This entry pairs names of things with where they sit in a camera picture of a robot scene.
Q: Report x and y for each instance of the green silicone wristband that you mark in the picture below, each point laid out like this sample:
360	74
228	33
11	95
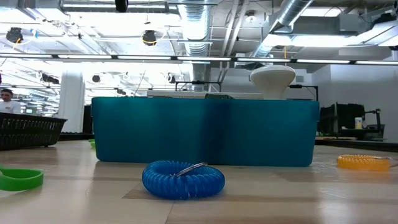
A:
18	182

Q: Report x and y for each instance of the white round building column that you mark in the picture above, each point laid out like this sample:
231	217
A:
71	102

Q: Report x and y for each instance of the black ceiling spotlight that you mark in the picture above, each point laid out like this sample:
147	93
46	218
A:
149	37
14	35

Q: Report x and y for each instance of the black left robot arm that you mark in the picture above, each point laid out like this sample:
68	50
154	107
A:
121	5

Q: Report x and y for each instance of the person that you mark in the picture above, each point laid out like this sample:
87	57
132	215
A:
9	107

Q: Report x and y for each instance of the slanted silver air duct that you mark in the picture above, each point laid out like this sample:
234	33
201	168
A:
289	12

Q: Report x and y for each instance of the background desk with monitors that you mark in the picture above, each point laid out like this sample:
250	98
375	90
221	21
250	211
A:
345	115

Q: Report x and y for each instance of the straight silver air duct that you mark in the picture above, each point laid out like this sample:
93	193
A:
196	31

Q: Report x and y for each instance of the long linear light strip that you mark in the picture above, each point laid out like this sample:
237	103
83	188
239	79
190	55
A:
199	58

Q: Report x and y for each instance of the black metal background stand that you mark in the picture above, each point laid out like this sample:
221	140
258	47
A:
303	86
199	82

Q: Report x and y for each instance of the teal plastic tray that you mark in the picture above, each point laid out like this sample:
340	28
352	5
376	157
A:
205	130

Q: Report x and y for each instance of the black plastic basket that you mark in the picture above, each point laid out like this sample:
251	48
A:
28	130

